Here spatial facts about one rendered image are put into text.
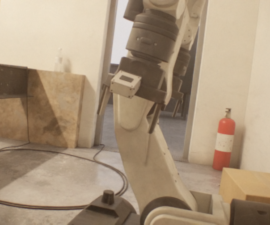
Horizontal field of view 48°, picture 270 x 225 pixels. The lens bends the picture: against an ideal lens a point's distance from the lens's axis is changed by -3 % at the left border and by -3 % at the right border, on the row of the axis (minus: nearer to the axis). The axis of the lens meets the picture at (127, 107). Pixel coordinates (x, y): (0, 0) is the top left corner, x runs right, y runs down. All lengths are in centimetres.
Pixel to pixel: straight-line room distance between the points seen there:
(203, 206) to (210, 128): 190
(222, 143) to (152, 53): 216
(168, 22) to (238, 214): 49
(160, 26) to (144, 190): 43
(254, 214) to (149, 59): 47
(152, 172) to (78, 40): 223
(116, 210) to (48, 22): 225
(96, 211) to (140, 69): 61
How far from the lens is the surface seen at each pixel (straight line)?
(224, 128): 267
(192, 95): 291
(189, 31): 99
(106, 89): 61
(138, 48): 57
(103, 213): 106
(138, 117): 73
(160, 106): 59
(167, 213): 78
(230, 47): 284
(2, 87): 252
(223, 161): 271
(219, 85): 280
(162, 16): 59
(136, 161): 80
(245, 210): 83
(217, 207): 83
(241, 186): 137
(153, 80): 58
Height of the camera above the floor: 62
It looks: 4 degrees down
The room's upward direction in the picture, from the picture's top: 7 degrees clockwise
